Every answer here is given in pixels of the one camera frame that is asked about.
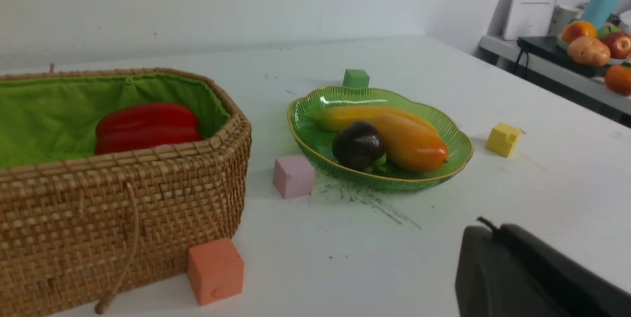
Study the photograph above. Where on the yellow banana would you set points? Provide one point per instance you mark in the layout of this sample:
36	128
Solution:
337	118

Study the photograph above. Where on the dark purple mangosteen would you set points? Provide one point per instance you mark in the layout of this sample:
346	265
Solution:
359	146

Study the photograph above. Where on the orange yellow mango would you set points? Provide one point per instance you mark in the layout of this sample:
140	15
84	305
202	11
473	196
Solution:
410	145

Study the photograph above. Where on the white box device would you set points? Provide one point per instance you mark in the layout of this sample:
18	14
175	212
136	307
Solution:
528	18

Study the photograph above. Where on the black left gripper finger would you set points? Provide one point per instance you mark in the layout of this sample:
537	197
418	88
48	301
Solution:
505	271

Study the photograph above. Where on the red bell pepper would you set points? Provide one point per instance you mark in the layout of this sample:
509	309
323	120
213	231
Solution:
145	126

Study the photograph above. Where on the woven rattan basket green lining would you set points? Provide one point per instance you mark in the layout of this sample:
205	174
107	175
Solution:
79	228

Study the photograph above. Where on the green foam cube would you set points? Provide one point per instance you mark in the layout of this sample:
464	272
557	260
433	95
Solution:
356	78

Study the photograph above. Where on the tan toy potato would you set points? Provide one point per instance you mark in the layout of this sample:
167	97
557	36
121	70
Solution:
589	51

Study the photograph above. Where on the white mug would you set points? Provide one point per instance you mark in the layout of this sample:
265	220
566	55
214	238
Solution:
562	16

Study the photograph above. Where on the orange toy persimmon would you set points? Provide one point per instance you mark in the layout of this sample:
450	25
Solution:
618	80

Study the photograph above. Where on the red toy apple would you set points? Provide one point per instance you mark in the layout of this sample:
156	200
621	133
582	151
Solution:
619	44

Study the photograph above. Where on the yellow foam cube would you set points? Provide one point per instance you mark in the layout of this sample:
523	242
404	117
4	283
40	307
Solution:
503	139

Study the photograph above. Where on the white side table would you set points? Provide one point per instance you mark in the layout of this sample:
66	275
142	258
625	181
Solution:
589	92

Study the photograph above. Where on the orange toy fruit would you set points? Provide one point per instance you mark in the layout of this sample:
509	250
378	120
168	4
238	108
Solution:
577	29

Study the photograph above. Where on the pink foam cube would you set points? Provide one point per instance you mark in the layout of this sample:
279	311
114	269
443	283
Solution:
294	176

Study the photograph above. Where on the green glass leaf plate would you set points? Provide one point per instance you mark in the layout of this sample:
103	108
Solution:
316	143

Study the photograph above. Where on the orange foam cube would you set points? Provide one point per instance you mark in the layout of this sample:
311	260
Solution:
215	271

